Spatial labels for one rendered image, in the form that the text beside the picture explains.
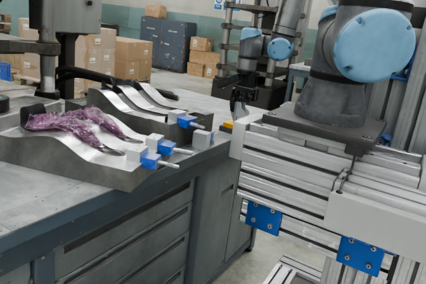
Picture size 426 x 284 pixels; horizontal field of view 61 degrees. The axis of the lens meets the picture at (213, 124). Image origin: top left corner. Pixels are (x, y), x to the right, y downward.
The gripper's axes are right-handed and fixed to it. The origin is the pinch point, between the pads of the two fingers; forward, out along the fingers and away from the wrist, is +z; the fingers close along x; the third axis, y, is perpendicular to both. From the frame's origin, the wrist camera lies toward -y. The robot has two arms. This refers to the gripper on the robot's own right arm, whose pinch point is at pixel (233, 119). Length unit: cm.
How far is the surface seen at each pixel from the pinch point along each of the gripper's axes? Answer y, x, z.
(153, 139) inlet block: 2, -51, -3
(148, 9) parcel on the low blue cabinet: -515, 522, -42
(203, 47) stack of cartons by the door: -372, 544, 22
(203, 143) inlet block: 4.3, -27.6, 2.7
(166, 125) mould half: -3.3, -38.5, -3.4
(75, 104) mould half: -46, -39, -1
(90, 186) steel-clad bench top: 1, -71, 5
